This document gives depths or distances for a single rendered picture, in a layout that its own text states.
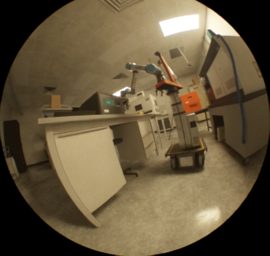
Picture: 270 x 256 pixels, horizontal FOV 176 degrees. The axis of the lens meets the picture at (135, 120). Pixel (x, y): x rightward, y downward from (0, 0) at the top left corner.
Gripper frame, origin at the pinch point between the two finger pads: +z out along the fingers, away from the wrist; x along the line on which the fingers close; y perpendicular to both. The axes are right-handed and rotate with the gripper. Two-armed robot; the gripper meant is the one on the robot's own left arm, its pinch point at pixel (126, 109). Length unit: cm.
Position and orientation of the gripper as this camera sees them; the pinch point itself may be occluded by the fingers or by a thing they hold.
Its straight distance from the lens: 136.1
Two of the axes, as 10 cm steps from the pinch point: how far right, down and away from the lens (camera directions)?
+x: 7.5, -2.3, -6.1
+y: -6.1, 1.2, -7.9
